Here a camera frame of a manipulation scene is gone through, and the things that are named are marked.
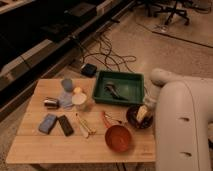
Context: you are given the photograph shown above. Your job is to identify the dark bowl with grapes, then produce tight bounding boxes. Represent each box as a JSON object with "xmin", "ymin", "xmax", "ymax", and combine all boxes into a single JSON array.
[{"xmin": 126, "ymin": 106, "xmax": 153, "ymax": 129}]

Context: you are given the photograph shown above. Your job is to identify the wooden tongs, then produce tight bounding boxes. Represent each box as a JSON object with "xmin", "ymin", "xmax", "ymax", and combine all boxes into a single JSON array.
[{"xmin": 76, "ymin": 115, "xmax": 96, "ymax": 138}]

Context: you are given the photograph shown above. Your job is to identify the blue plastic cup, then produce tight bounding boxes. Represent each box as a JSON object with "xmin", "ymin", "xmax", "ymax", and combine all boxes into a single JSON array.
[{"xmin": 61, "ymin": 78, "xmax": 73, "ymax": 92}]

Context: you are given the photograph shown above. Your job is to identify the green plastic tray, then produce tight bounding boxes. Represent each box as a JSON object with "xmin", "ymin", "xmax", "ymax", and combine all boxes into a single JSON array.
[{"xmin": 92, "ymin": 70, "xmax": 144, "ymax": 106}]

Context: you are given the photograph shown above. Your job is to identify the blue sponge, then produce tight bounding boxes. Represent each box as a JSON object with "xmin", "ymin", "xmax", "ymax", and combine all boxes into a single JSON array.
[{"xmin": 38, "ymin": 114, "xmax": 57, "ymax": 134}]

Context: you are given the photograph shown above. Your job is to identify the black rectangular block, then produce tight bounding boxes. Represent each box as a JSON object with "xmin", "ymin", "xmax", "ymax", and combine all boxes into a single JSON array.
[{"xmin": 58, "ymin": 115, "xmax": 74, "ymax": 136}]

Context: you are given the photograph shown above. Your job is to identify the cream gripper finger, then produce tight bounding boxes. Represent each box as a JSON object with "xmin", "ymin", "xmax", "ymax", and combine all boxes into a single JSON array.
[{"xmin": 136, "ymin": 105, "xmax": 148, "ymax": 122}]

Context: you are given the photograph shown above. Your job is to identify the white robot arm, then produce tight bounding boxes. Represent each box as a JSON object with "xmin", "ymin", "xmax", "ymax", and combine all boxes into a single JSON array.
[{"xmin": 145, "ymin": 68, "xmax": 213, "ymax": 171}]

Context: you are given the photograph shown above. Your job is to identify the dark tool in tray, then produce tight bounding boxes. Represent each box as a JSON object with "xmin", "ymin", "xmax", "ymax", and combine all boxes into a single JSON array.
[{"xmin": 104, "ymin": 82, "xmax": 124, "ymax": 100}]

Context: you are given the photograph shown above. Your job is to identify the silver metal can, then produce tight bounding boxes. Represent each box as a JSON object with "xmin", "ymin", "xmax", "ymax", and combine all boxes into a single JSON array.
[{"xmin": 44, "ymin": 97, "xmax": 59, "ymax": 109}]

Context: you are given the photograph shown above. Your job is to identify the office chair base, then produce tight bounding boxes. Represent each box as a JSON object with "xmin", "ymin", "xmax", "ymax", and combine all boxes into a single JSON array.
[{"xmin": 131, "ymin": 0, "xmax": 192, "ymax": 26}]

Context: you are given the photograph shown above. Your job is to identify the red bowl with handle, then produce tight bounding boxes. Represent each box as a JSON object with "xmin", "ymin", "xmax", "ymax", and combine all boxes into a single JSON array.
[{"xmin": 101, "ymin": 111, "xmax": 133, "ymax": 154}]

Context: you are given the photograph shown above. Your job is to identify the wooden folding table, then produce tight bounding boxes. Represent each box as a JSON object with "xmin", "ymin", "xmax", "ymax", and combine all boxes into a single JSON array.
[{"xmin": 6, "ymin": 79, "xmax": 155, "ymax": 164}]

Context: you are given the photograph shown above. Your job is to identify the black power adapter box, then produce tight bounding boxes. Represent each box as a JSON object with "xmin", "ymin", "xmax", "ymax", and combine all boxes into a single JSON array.
[{"xmin": 81, "ymin": 63, "xmax": 97, "ymax": 77}]

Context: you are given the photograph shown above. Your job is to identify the small red-handled utensil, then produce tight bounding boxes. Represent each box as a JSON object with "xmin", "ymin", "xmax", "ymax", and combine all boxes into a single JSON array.
[{"xmin": 104, "ymin": 114, "xmax": 127, "ymax": 125}]

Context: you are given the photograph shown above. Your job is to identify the black shelf unit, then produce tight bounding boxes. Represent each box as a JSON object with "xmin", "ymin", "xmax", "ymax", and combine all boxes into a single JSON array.
[{"xmin": 0, "ymin": 0, "xmax": 131, "ymax": 117}]

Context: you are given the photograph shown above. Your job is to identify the black floor cables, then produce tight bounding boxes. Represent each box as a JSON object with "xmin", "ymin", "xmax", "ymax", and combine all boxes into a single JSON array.
[{"xmin": 71, "ymin": 33, "xmax": 138, "ymax": 74}]

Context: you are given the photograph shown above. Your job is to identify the small yellow ball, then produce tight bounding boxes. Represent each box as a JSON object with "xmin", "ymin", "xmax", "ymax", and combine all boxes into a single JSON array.
[{"xmin": 73, "ymin": 87, "xmax": 82, "ymax": 94}]

